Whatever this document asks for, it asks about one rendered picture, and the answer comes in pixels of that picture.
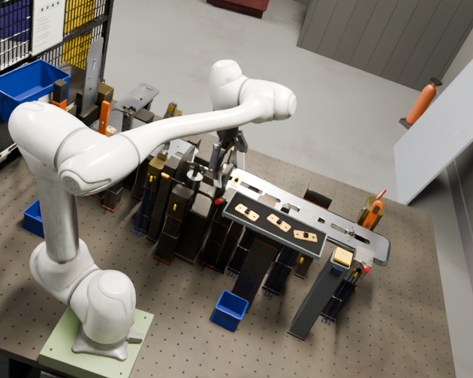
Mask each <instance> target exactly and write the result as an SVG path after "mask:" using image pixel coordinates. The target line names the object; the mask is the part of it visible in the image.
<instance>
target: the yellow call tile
mask: <svg viewBox="0 0 473 378"><path fill-rule="evenodd" d="M352 255H353V254H352V253H350V252H347V251H346V250H343V249H341V248H340V247H337V248H336V252H335V254H334V258H333V259H334V260H336V261H338V262H340V263H342V264H344V265H347V266H349V265H350V264H351V258H352Z"/></svg>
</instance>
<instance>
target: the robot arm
mask: <svg viewBox="0 0 473 378"><path fill-rule="evenodd" d="M209 96H210V100H211V102H212V108H213V109H212V111H213V112H205V113H199V114H194V115H184V116H178V117H173V118H166V119H163V120H160V121H155V122H153V123H150V124H146V125H144V126H141V127H138V128H135V129H133V130H128V131H126V132H122V133H118V134H116V135H113V136H110V137H108V138H107V136H105V135H102V134H100V133H97V132H95V131H93V130H91V129H89V128H88V127H87V126H85V125H84V123H82V122H81V121H80V120H79V119H77V118H75V117H74V116H72V115H71V114H69V113H68V112H65V111H64V110H63V109H60V108H58V107H57V106H54V105H52V104H49V103H44V102H39V101H32V102H26V103H22V104H20V105H19V106H18V107H17V108H16V109H15V110H14V111H13V112H12V113H11V116H10V118H9V122H8V130H9V132H10V135H11V138H12V140H13V141H14V142H15V143H16V144H17V145H18V149H19V150H20V152H21V154H22V156H23V158H24V159H25V161H26V163H27V165H28V167H29V169H30V170H31V172H32V173H33V174H34V175H35V176H36V182H37V187H38V196H39V202H40V207H41V217H42V223H43V228H44V238H45V241H44V242H42V243H41V244H39V245H38V246H37V247H36V248H35V250H34V251H33V253H32V255H31V258H30V261H29V265H30V269H31V271H32V274H33V276H34V278H35V280H36V281H37V282H38V283H39V284H40V285H41V286H42V287H43V288H44V289H45V290H46V291H48V292H49V293H50V294H51V295H53V296H54V297H56V298H57V299H58V300H59V301H61V302H63V303H64V304H66V305H67V306H69V307H70V308H71V309H72V310H73V311H74V313H75V314H76V315H77V316H78V317H79V319H80V321H81V325H80V330H79V332H78V335H77V339H76V341H75V342H74V344H73V345H72V347H71V351H72V353H75V354H80V353H85V354H90V355H94V356H102V357H107V358H112V359H116V360H118V361H120V362H124V361H125V360H126V359H127V357H128V354H127V347H128V343H141V342H143V334H142V333H139V332H138V331H135V330H132V329H131V327H132V326H133V324H134V321H135V318H134V310H135V305H136V295H135V290H134V286H133V283H132V282H131V280H130V279H129V278H128V277H127V276H126V275H125V274H123V273H121V272H120V271H115V270H101V269H99V267H97V266H96V264H94V261H93V259H92V257H91V255H90V253H89V251H88V248H87V246H86V244H85V243H84V241H82V240H81V239H80V238H79V227H78V216H77V196H79V197H81V196H87V195H91V194H96V193H98V192H101V191H104V190H106V189H108V188H110V187H112V186H114V185H115V184H117V183H118V182H120V181H121V180H123V179H125V178H126V177H127V176H128V175H129V174H130V173H131V172H133V171H134V170H135V169H136V168H138V167H139V165H141V164H142V162H143V161H144V160H145V159H146V158H147V157H148V156H149V155H150V154H151V153H152V152H153V151H154V150H155V149H156V148H158V147H159V146H160V145H162V144H164V143H167V142H170V141H172V140H177V139H181V138H185V137H192V136H196V135H200V134H207V133H211V132H215V131H216V133H217V135H218V137H219V141H218V143H213V144H212V154H211V158H210V162H209V167H208V171H209V172H211V173H212V176H213V179H214V186H216V187H218V188H221V170H220V167H221V164H222V161H223V160H224V156H225V154H227V152H228V150H229V149H230V148H233V147H235V148H236V149H237V150H238V151H237V152H236V158H237V168H238V169H241V170H244V169H245V153H247V150H246V149H248V148H249V146H248V144H247V142H246V139H245V137H244V136H243V130H242V129H239V126H242V125H246V124H248V123H250V122H252V123H254V124H261V123H264V122H272V121H282V120H285V119H289V118H290V117H291V116H292V115H293V114H294V112H295V109H296V105H297V99H296V97H295V95H294V93H293V92H292V91H291V90H290V89H289V88H286V87H284V86H283V85H279V84H277V83H274V82H269V81H265V80H260V79H249V78H247V77H245V76H243V75H242V71H241V69H240V67H239V65H238V64H237V63H236V62H235V61H233V60H221V61H217V62H216V63H215V64H214V65H213V66H212V68H211V71H210V77H209ZM237 139H238V141H239V142H238V141H237ZM221 148H223V149H224V151H223V150H221ZM216 167H217V168H216Z"/></svg>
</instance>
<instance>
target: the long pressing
mask: <svg viewBox="0 0 473 378"><path fill-rule="evenodd" d="M122 117H123V111H121V110H118V109H110V112H109V118H108V123H107V128H108V127H109V126H111V127H112V128H115V129H116V134H119V133H121V132H122ZM99 121H100V118H99V119H97V120H96V121H94V122H93V123H92V124H91V125H90V126H89V129H91V130H93V131H95V132H98V126H99ZM147 124H148V123H146V122H144V121H142V120H140V119H138V118H135V117H134V119H133V127H132V130H133V129H135V128H139V127H141V126H144V125H147ZM162 145H163V144H162ZM162 145H160V146H159V147H157V148H156V149H155V150H154V151H153V152H152V153H151V154H150V155H149V156H148V157H147V159H149V160H152V159H153V158H154V157H155V156H156V155H157V154H158V153H159V152H160V151H161V150H162V149H163V148H162ZM177 146H179V147H177ZM190 146H195V145H193V144H192V143H190V142H187V141H185V140H183V139H175V140H172V141H170V148H169V150H167V152H168V159H169V158H170V157H171V156H174V157H176V158H179V159H180V160H181V158H180V157H178V156H176V153H177V152H179V153H180V154H182V155H183V154H185V152H186V151H187V150H188V149H189V147H190ZM199 150H200V149H198V148H197V147H196V146H195V151H194V154H197V152H198V151H199ZM193 160H194V156H193V159H192V163H193V162H194V161H193ZM235 174H237V175H240V176H242V177H243V180H242V181H241V182H243V183H245V184H248V185H250V186H252V187H254V188H256V189H258V190H260V191H262V194H258V193H255V192H254V191H252V190H249V189H247V188H245V187H243V186H241V185H239V186H238V187H234V186H232V185H230V180H229V181H228V183H227V187H226V190H227V189H228V188H229V187H231V188H234V189H236V190H238V191H240V192H242V193H244V194H245V195H247V196H250V197H252V198H254V199H256V200H257V199H258V197H259V196H260V195H265V194H269V195H271V196H273V197H275V198H277V199H280V200H281V202H280V203H276V206H275V207H274V208H275V209H278V210H279V211H280V209H281V207H282V205H283V204H285V203H286V204H291V205H293V206H295V207H297V208H299V209H300V208H301V207H303V208H305V209H308V210H310V211H312V212H314V213H317V214H319V218H321V219H323V220H324V223H320V222H318V221H317V223H316V226H315V227H317V228H319V229H320V230H323V231H325V232H326V233H328V235H327V239H326V241H327V242H330V243H332V244H334V245H336V246H338V247H341V248H343V249H345V250H347V251H349V252H351V253H354V252H355V250H356V248H357V246H358V245H360V246H362V247H364V248H366V249H368V250H370V251H373V252H374V257H373V261H372V262H373V263H374V264H377V265H379V266H387V265H388V263H389V259H390V251H391V246H392V244H391V242H390V240H389V239H388V238H387V237H385V236H383V235H381V234H379V233H376V232H374V231H372V230H370V229H367V228H365V227H364V226H361V225H359V224H358V223H355V222H353V221H351V220H349V219H346V218H344V217H342V216H340V215H338V214H335V213H333V212H331V211H329V210H326V209H325V208H322V207H320V206H319V205H316V204H314V203H312V202H309V201H307V200H305V199H303V198H301V197H299V196H296V195H294V194H292V193H290V192H287V191H286V190H283V189H281V188H280V187H276V186H275V185H273V184H270V183H269V182H266V181H264V180H262V179H260V178H257V177H255V176H253V175H251V174H249V173H247V172H244V171H242V170H241V169H237V168H236V167H233V171H232V173H231V175H230V177H232V178H233V177H234V175H235ZM226 190H225V192H226ZM297 214H298V212H297V211H294V210H292V209H291V210H290V212H289V215H290V216H292V217H296V216H297ZM331 224H334V225H336V226H338V227H340V228H342V229H344V230H346V231H347V234H344V233H342V232H340V231H338V230H335V229H333V228H332V227H331ZM352 227H353V228H352ZM350 230H354V231H355V233H354V235H357V236H359V237H361V238H363V239H366V240H368V241H369V244H365V243H363V242H361V241H358V240H356V239H355V238H354V235H353V236H351V235H349V234H348V232H350Z"/></svg>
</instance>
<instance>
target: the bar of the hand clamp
mask: <svg viewBox="0 0 473 378"><path fill-rule="evenodd" d="M135 112H136V108H135V107H134V106H130V107H129V110H128V108H125V109H124V110H123V117H122V132H126V131H129V130H132V127H133V119H134V113H135Z"/></svg>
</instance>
